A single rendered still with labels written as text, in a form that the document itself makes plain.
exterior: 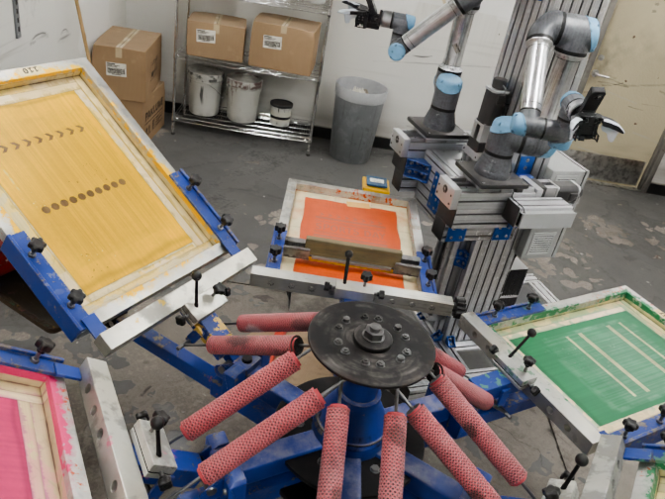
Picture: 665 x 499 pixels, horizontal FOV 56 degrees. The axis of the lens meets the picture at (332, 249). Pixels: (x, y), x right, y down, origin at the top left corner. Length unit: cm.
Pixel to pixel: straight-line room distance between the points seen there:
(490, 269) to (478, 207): 60
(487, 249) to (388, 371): 174
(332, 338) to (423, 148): 168
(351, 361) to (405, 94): 470
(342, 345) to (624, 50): 521
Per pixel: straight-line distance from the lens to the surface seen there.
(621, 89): 643
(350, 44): 579
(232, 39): 543
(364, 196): 283
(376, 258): 230
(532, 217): 263
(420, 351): 146
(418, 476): 160
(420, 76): 589
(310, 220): 260
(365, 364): 138
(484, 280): 318
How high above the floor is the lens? 221
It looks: 31 degrees down
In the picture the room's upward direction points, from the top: 11 degrees clockwise
